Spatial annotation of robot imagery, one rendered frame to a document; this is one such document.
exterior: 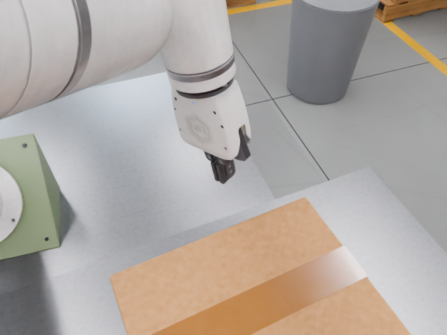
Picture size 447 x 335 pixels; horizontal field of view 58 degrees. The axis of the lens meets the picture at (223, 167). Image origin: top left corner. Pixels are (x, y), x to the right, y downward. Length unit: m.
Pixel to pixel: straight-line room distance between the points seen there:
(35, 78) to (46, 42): 0.02
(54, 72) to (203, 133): 0.35
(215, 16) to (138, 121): 0.76
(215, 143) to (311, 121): 1.94
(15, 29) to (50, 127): 1.05
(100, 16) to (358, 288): 0.44
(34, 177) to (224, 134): 0.54
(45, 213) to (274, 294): 0.58
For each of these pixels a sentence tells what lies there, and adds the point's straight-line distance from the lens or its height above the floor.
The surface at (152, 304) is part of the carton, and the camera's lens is 0.53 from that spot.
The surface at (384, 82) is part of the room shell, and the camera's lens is 2.89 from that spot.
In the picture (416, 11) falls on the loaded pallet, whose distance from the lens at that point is 3.73.
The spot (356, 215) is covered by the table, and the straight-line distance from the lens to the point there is 0.99.
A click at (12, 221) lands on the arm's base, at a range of 0.96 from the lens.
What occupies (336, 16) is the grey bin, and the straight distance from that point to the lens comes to 2.23.
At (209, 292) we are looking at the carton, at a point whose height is 1.12.
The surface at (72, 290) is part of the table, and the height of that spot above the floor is 0.83.
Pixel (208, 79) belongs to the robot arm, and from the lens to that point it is 0.47.
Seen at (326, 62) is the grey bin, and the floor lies 0.31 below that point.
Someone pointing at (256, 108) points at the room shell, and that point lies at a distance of 2.50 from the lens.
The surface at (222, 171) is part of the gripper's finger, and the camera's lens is 0.60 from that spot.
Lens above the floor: 1.60
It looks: 48 degrees down
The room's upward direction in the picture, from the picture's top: straight up
